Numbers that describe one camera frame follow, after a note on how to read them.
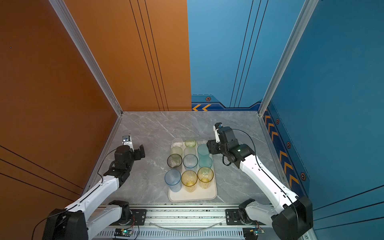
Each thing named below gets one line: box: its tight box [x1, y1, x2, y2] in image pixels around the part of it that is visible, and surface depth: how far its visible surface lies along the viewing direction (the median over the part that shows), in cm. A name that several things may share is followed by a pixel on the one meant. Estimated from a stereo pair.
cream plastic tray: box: [168, 141, 217, 202], surface depth 82 cm
